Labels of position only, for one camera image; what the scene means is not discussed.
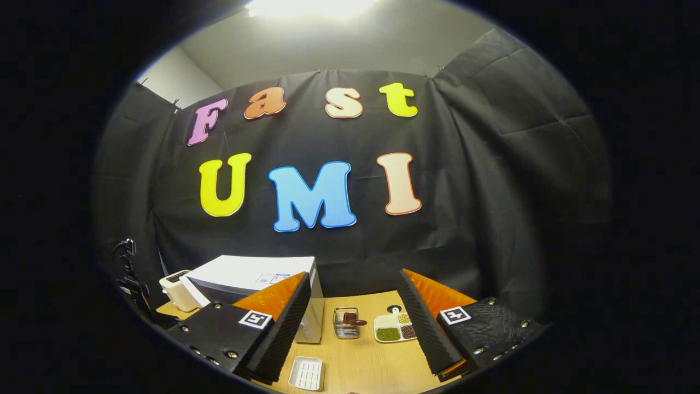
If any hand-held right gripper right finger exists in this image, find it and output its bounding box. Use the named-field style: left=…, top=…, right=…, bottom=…
left=396, top=268, right=547, bottom=383

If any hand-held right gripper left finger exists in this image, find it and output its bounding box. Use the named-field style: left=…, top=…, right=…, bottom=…
left=164, top=271, right=312, bottom=384

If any white divided grain dish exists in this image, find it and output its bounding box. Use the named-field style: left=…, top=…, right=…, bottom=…
left=374, top=306, right=419, bottom=344

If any white microwave oven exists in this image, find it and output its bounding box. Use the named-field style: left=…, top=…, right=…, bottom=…
left=179, top=255, right=325, bottom=344

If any black backdrop cloth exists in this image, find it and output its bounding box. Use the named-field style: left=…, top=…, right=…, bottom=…
left=93, top=27, right=610, bottom=329

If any metal wire basket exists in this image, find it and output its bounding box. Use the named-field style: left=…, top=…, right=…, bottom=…
left=332, top=307, right=361, bottom=340

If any long ceiling light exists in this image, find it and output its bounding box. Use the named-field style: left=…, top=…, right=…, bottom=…
left=246, top=0, right=378, bottom=20

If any small white tray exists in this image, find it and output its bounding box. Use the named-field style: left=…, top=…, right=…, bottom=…
left=288, top=356, right=325, bottom=391

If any white toaster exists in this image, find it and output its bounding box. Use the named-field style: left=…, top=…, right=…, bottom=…
left=159, top=270, right=200, bottom=312

